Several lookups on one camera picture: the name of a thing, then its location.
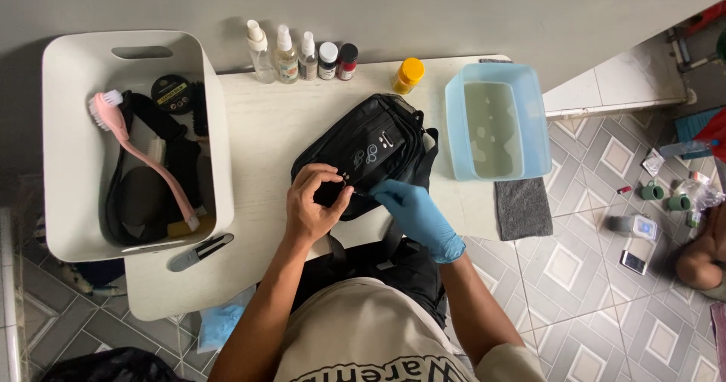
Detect person's left hand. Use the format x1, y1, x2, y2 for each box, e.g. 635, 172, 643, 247
285, 163, 355, 247

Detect person's right hand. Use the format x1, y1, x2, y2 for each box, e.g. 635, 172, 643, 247
369, 179, 467, 265

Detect black leather bag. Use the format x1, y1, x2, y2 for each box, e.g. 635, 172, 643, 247
290, 93, 440, 272

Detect person's black shorts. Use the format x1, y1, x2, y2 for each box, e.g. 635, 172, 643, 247
292, 237, 450, 331

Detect grey towel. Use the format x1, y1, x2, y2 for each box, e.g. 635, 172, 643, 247
493, 177, 554, 242

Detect white plastic storage bin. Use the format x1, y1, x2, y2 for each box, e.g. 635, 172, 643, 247
41, 29, 236, 264

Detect grey folding tool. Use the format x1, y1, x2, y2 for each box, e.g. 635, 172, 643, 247
167, 233, 235, 273

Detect blue water tub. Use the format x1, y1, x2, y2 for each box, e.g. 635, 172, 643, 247
445, 62, 553, 182

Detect yellow sponge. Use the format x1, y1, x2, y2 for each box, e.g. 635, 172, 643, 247
167, 214, 217, 239

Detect person's beige shirt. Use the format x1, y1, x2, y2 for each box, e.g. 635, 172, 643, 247
272, 277, 549, 382

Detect yellow jar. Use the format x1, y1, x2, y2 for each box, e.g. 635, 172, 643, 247
392, 57, 426, 96

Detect white-capped dark bottle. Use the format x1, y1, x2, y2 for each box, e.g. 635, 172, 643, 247
318, 42, 339, 81

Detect black bristle brush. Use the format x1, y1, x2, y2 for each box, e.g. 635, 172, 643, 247
190, 81, 211, 139

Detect small clear spray bottle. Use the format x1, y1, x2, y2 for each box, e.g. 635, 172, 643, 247
298, 30, 320, 82

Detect yellowish spray bottle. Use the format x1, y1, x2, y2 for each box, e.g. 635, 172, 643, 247
274, 25, 300, 85

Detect black-capped red bottle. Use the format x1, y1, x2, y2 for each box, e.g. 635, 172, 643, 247
336, 43, 359, 82

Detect large clear spray bottle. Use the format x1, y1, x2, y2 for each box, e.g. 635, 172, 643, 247
246, 19, 278, 85

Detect small white bristle brush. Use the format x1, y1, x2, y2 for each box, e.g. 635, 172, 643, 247
146, 137, 169, 165

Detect round black tin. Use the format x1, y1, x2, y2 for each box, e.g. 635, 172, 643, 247
150, 75, 194, 115

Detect phone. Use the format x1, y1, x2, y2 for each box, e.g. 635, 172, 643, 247
619, 249, 649, 276

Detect small white container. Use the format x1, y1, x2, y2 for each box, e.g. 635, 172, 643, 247
631, 214, 659, 242

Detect clear plastic wrapper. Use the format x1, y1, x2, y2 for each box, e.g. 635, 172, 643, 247
641, 148, 666, 178

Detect black garbage bag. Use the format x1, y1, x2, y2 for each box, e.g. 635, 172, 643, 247
40, 347, 183, 382

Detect clear plastic bottle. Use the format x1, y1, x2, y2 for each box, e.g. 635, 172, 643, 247
658, 138, 720, 159

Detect teal mat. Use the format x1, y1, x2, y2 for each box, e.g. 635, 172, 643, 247
673, 106, 724, 161

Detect clear plastic bag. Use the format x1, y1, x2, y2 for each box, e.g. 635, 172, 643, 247
675, 177, 726, 213

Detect red cloth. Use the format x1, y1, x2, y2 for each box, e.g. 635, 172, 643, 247
692, 107, 726, 165

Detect metal pipe fixture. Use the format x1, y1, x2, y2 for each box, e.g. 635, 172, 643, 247
666, 25, 726, 75

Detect pink cloth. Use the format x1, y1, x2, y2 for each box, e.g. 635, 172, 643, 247
709, 301, 726, 380

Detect pink long-handled brush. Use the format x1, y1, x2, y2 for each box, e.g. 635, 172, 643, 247
88, 90, 201, 232

